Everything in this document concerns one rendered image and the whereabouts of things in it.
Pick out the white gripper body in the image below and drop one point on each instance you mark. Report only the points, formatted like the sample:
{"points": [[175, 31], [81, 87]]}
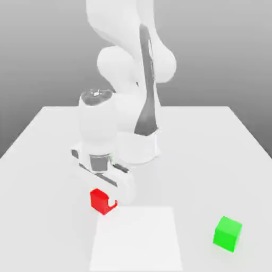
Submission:
{"points": [[125, 187]]}

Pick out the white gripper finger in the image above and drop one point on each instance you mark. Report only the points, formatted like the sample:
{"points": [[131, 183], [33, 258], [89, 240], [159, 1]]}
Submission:
{"points": [[112, 200]]}

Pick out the small red cube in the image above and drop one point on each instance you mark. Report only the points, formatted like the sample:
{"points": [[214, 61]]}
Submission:
{"points": [[98, 201]]}

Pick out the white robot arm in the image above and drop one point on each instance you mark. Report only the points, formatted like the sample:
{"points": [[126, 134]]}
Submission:
{"points": [[127, 68]]}

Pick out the small green cube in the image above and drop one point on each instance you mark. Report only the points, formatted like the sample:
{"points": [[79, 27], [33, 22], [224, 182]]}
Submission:
{"points": [[226, 235]]}

